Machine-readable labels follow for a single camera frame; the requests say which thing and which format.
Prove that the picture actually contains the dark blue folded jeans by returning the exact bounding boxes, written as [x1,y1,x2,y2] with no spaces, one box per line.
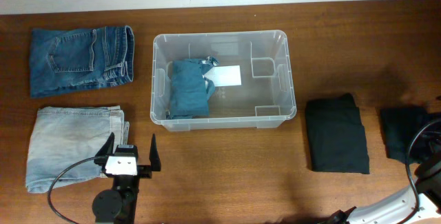
[29,26,135,98]

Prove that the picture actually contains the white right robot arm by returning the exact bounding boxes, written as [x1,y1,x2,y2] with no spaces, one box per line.
[325,152,440,224]

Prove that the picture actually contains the dark navy cloth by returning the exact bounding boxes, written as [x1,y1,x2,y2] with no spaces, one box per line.
[380,106,434,163]

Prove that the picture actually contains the clear plastic storage bin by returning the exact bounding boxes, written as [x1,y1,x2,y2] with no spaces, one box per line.
[150,30,297,132]

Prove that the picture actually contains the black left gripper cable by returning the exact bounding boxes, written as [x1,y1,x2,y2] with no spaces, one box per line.
[47,156,107,224]

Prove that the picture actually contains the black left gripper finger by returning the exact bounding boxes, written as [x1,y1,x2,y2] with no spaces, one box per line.
[149,134,161,172]
[97,132,114,156]

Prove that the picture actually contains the teal blue cloth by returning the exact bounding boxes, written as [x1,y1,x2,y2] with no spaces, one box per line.
[167,57,219,119]

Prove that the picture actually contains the light blue folded jeans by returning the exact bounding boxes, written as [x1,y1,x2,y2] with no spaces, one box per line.
[25,106,130,194]

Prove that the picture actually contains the black cloth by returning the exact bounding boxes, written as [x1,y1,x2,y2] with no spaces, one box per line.
[305,93,370,174]

